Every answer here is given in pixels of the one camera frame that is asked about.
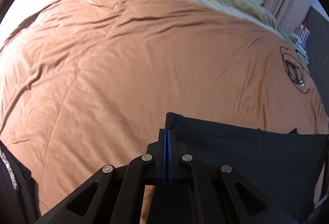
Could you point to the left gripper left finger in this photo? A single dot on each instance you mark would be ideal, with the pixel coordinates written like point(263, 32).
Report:
point(158, 151)

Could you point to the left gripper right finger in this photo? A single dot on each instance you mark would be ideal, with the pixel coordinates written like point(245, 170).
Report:
point(176, 157)

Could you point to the black cloth garment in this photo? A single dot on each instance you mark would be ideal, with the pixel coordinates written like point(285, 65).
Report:
point(285, 167)

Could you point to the orange-brown bed blanket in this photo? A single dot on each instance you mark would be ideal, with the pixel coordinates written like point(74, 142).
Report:
point(86, 83)

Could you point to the folded black printed shirt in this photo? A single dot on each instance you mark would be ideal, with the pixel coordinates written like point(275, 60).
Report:
point(18, 191)

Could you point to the white bedside shelf unit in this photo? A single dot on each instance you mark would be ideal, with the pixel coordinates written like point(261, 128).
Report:
point(298, 40)

